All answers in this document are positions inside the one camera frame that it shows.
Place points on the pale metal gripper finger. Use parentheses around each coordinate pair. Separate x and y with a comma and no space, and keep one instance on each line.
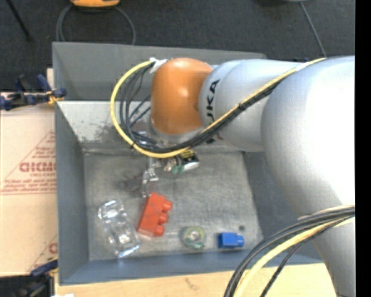
(153,169)
(146,186)

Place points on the red toy brick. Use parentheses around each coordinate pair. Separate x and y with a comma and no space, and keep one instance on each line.
(151,215)

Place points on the grey metal bin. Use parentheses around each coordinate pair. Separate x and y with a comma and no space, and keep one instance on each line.
(204,196)

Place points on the clear glass object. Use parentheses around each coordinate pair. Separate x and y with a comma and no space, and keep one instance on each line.
(119,227)

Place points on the green round disc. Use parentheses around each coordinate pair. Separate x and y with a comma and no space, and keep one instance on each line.
(193,237)

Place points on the blue small block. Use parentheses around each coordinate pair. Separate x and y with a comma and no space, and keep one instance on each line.
(228,240)

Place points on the brown cardboard board, red print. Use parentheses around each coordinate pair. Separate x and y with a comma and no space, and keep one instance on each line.
(24,212)

